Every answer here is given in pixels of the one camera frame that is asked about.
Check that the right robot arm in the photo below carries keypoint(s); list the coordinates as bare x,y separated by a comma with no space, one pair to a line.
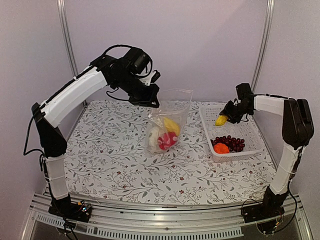
297,130

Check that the yellow corn toy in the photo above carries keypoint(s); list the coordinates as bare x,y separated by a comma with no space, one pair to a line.
171,126
221,120

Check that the white cauliflower toy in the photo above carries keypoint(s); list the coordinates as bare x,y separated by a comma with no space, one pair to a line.
152,138

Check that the aluminium front rail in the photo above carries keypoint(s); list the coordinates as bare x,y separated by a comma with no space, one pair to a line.
119,220

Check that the aluminium post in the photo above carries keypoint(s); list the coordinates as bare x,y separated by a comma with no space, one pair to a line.
61,7
264,43

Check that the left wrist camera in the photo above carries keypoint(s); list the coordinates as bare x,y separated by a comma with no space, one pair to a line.
140,64

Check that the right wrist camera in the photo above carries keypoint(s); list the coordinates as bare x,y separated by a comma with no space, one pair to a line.
243,90

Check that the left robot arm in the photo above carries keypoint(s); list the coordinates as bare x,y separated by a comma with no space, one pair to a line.
122,73

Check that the clear zip top bag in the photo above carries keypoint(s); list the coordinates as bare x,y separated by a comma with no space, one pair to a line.
175,104

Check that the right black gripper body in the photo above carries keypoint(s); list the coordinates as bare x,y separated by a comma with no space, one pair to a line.
235,113

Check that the left aluminium post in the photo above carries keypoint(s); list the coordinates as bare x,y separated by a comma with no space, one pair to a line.
61,7

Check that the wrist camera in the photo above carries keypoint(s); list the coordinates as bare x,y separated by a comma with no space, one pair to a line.
140,64
243,90

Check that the right aluminium post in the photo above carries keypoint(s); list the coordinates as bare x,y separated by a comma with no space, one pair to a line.
264,43

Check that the floral table mat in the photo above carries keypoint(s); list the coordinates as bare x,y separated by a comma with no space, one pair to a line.
106,158

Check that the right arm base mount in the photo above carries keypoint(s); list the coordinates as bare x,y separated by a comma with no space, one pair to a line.
267,219

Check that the red pepper toy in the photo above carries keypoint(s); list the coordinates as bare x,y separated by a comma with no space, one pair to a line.
166,140

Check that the dark red grape bunch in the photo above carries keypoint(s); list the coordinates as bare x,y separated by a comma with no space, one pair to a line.
235,145

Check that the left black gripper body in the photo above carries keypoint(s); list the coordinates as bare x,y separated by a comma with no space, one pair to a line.
139,95

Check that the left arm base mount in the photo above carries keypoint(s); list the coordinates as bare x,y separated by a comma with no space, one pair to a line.
65,208

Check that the orange pumpkin toy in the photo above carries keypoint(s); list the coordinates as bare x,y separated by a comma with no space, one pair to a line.
221,148

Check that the white plastic basket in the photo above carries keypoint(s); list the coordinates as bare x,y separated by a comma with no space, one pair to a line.
253,143

